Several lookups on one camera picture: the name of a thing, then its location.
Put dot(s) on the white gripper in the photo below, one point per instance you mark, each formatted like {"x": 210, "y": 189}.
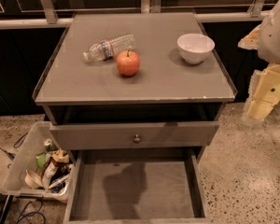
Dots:
{"x": 274, "y": 36}

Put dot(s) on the red apple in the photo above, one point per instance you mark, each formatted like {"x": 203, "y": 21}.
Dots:
{"x": 128, "y": 63}

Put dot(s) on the grey top drawer with knob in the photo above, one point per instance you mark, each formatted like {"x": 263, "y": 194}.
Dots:
{"x": 134, "y": 135}

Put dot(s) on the grey drawer cabinet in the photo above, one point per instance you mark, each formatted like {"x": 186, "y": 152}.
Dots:
{"x": 135, "y": 100}

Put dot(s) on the open grey middle drawer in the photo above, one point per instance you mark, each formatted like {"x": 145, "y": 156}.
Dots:
{"x": 136, "y": 186}

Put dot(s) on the white ceramic bowl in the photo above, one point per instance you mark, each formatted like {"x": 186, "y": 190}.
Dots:
{"x": 195, "y": 48}

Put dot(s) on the clear plastic water bottle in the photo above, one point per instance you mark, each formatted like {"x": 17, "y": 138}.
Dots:
{"x": 109, "y": 48}

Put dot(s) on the metal can in bin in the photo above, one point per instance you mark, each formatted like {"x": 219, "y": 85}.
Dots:
{"x": 49, "y": 145}

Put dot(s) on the crumpled wrappers in bin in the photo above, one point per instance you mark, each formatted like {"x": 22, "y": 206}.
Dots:
{"x": 56, "y": 162}

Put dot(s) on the clear plastic trash bin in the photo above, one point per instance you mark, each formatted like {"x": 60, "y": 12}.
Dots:
{"x": 31, "y": 157}

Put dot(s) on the metal window railing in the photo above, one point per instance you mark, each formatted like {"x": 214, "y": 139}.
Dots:
{"x": 30, "y": 14}

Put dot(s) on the white cup in bin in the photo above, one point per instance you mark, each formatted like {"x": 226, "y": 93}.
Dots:
{"x": 33, "y": 180}

